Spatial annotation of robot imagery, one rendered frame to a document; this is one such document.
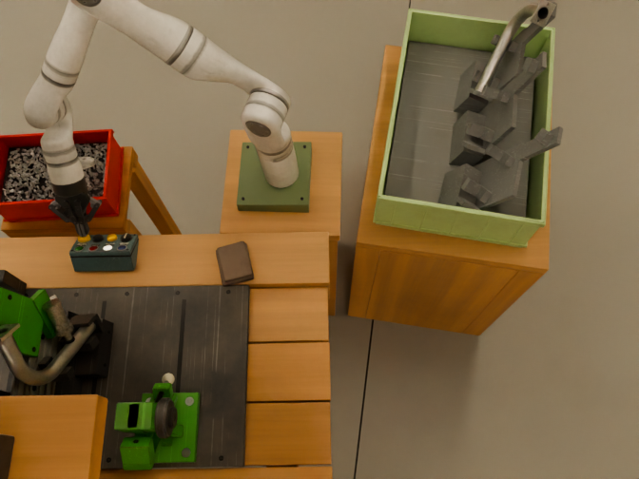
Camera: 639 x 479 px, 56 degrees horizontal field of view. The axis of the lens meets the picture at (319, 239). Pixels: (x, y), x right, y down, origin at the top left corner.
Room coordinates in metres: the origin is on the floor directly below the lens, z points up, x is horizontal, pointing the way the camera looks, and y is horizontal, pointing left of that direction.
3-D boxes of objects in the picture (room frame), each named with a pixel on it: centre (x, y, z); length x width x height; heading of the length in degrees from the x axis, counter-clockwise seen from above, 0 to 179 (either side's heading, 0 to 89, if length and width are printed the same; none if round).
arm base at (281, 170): (0.76, 0.10, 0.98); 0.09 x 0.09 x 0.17; 2
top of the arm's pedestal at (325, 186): (0.76, 0.09, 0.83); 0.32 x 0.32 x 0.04; 86
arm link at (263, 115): (0.76, 0.11, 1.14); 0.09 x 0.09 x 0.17; 69
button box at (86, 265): (0.55, 0.54, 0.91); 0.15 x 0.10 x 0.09; 89
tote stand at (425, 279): (0.88, -0.42, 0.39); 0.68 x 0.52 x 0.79; 169
